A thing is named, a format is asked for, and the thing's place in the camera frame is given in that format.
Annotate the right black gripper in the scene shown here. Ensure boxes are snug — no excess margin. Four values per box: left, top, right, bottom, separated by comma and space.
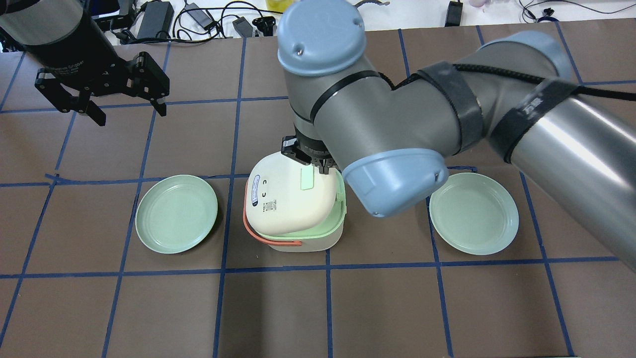
280, 131, 337, 175

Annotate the far green plate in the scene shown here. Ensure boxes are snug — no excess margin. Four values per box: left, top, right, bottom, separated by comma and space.
135, 175, 219, 255

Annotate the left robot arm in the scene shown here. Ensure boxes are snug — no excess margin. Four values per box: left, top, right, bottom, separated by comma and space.
0, 0, 170, 126

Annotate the white rice cooker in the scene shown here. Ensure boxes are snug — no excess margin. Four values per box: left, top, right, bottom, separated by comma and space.
242, 153, 347, 253

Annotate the black power adapter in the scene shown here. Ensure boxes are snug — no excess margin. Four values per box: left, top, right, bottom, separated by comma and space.
136, 0, 173, 39

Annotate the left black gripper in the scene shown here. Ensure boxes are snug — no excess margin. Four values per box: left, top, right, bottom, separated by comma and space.
25, 10, 169, 127

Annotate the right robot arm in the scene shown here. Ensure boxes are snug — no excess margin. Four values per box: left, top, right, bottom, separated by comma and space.
277, 0, 636, 269

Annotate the green plate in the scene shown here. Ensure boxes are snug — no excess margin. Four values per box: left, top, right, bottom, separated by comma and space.
429, 173, 520, 256
135, 175, 219, 255

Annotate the near green plate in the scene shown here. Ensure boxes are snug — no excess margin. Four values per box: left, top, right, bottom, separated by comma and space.
429, 173, 520, 256

